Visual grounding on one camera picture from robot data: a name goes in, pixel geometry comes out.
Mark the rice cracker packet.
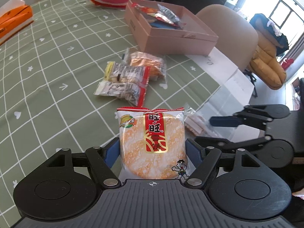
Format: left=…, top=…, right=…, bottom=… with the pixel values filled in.
left=117, top=107, right=189, bottom=181

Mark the blue white snack pack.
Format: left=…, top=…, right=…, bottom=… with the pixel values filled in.
left=149, top=21, right=177, bottom=29

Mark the red snack bag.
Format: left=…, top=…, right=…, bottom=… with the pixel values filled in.
left=132, top=3, right=186, bottom=30

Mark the clear Peppa Pig candy bag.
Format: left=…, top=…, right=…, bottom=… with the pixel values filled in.
left=158, top=4, right=181, bottom=26

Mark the white paper sheet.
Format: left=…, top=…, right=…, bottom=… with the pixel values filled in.
left=188, top=47, right=253, bottom=118

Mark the beige chair near box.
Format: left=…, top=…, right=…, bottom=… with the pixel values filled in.
left=196, top=4, right=258, bottom=72

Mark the dark backpack on chair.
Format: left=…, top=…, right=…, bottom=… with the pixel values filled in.
left=249, top=13, right=289, bottom=56

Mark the brown bread packet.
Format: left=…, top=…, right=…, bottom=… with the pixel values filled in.
left=122, top=48, right=167, bottom=85

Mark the green checked tablecloth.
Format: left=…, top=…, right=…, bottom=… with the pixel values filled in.
left=0, top=0, right=222, bottom=228

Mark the striped cracker packet lower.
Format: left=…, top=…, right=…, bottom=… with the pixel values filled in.
left=94, top=80, right=146, bottom=107

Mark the striped cracker packet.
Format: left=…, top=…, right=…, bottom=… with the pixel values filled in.
left=94, top=80, right=146, bottom=107
left=104, top=61, right=150, bottom=87

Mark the striped cracker packet upper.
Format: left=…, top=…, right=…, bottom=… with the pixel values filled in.
left=104, top=61, right=150, bottom=87

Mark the pink cardboard box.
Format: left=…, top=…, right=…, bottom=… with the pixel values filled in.
left=125, top=0, right=218, bottom=55

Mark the orange tissue box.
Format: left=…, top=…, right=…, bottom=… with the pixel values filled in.
left=0, top=0, right=33, bottom=45

